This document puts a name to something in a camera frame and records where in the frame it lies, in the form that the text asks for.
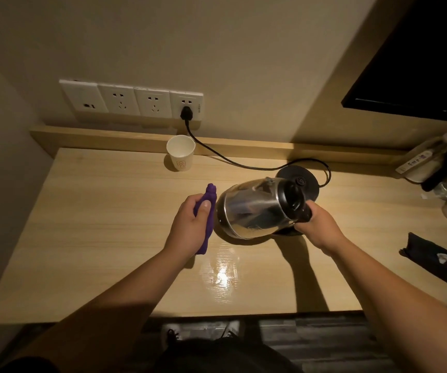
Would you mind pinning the person's left hand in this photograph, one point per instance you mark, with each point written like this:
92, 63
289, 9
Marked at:
186, 233

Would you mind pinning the person's right hand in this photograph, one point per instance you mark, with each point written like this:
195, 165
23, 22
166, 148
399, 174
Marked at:
322, 231

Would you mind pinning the purple cloth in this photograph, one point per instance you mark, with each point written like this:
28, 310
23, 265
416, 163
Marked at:
209, 194

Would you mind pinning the stainless steel electric kettle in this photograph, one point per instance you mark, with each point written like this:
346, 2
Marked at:
254, 209

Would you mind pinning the white paper cup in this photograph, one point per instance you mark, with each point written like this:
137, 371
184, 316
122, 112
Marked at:
180, 151

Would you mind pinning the person's left forearm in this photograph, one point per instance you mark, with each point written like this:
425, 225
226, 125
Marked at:
110, 306

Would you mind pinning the person's right forearm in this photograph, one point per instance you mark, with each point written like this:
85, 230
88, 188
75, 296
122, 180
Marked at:
402, 306

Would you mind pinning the black cloth with white patch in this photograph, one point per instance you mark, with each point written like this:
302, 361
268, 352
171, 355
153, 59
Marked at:
421, 252

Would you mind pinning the white bottle with label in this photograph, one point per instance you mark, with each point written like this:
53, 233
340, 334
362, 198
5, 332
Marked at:
417, 163

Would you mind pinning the black trousers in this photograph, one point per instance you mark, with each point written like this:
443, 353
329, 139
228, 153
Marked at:
227, 357

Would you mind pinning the black television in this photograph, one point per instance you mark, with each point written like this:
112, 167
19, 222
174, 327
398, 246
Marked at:
421, 58

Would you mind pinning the black left sleeve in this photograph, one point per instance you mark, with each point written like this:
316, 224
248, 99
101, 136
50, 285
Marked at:
25, 367

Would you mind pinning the white wall power socket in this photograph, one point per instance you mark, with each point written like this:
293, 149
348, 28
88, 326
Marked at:
153, 102
197, 104
119, 99

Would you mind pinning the white wall plate small ports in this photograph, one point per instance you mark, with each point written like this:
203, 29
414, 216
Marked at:
83, 95

